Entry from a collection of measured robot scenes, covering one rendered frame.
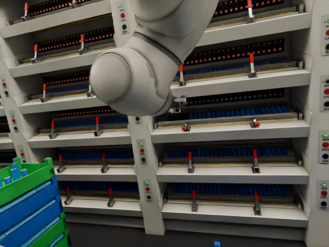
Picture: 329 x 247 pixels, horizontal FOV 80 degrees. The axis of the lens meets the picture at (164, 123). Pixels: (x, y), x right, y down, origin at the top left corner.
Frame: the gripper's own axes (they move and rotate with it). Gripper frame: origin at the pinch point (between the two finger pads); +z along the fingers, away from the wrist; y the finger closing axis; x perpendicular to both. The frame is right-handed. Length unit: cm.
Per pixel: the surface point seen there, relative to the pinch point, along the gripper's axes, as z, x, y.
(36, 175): -8, 21, 51
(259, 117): 19.7, 4.4, -30.3
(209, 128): 18.0, 7.7, -10.7
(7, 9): 7, -59, 84
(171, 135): 16.6, 9.8, 5.6
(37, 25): 4, -44, 62
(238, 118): 19.6, 4.2, -22.4
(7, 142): 17, 9, 98
